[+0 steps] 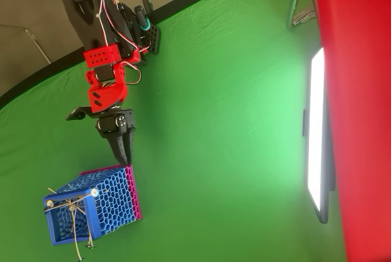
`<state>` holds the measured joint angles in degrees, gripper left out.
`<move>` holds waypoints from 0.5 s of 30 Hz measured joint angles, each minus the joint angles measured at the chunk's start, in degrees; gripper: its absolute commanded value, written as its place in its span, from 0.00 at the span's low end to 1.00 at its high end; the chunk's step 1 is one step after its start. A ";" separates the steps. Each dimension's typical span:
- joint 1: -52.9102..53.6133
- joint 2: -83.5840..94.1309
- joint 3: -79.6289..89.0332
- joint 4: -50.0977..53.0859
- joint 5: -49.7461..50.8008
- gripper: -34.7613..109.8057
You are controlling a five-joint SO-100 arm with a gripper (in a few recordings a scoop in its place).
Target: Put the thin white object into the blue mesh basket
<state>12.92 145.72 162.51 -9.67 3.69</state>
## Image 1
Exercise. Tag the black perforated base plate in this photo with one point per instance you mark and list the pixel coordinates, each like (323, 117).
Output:
(154, 37)

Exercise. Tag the blue and magenta mesh basket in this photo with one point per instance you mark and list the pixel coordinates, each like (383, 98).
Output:
(113, 201)

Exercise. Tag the green table cloth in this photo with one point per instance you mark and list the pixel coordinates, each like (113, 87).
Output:
(214, 121)

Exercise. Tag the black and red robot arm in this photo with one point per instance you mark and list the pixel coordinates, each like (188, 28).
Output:
(88, 14)

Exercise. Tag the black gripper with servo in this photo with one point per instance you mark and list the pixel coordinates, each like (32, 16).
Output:
(113, 127)

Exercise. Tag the red foreground bar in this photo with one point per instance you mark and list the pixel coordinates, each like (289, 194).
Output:
(360, 91)

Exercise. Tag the black flat light panel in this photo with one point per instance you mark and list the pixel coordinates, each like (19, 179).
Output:
(316, 136)

